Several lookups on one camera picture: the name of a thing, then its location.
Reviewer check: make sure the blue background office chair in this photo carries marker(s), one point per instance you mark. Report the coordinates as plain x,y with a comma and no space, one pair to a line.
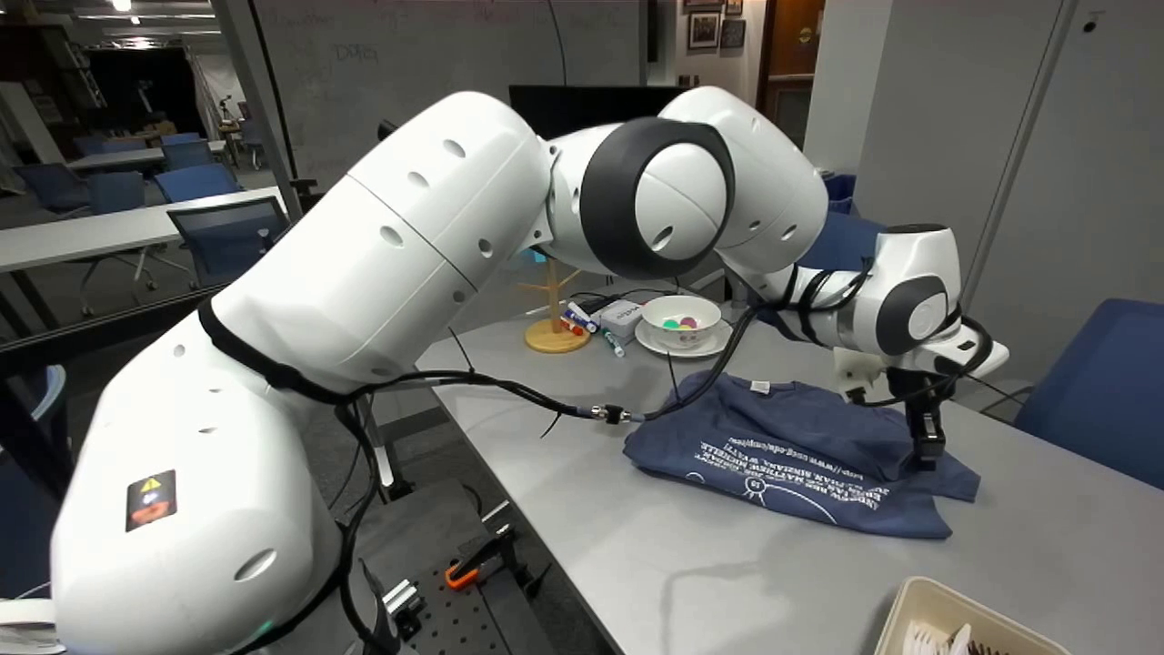
222,240
195,178
112,186

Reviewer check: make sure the wooden mug tree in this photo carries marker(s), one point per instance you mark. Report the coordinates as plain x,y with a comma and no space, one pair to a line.
555,337

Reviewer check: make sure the white long desk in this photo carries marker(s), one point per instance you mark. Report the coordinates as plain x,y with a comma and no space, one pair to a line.
75,239

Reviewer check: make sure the colourful small candies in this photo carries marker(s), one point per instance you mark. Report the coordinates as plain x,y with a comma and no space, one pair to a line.
680,322

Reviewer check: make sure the white plastic cutlery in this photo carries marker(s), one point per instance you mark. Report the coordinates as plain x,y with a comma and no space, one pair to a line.
940,637

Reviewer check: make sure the white tall cabinet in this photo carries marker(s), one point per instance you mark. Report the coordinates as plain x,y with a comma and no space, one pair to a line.
1055,146

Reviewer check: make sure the small silver metal part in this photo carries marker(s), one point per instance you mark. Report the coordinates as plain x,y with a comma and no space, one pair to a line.
403,598

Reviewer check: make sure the beige rectangular tray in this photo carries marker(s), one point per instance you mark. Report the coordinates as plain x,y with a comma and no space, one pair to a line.
904,605

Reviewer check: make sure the brown wooden door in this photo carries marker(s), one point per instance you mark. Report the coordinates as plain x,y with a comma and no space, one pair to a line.
795,47

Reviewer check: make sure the white bowl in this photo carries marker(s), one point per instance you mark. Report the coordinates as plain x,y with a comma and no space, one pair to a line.
680,306

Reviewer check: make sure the framed wall picture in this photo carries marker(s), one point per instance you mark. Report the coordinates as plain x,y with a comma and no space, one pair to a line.
703,29
738,29

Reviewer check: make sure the small blue hanging item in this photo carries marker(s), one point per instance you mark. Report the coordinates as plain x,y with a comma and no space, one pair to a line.
535,257

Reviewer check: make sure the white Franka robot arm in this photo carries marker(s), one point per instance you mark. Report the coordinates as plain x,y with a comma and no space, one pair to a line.
367,240

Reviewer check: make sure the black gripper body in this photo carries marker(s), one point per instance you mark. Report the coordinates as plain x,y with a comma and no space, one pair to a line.
924,392

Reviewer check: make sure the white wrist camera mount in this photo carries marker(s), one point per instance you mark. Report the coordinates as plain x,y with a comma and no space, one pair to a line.
861,364

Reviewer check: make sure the blue printed t-shirt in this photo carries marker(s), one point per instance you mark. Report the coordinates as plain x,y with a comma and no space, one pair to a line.
787,448

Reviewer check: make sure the black perforated breadboard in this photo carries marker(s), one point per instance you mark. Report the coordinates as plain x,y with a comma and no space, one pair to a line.
486,619

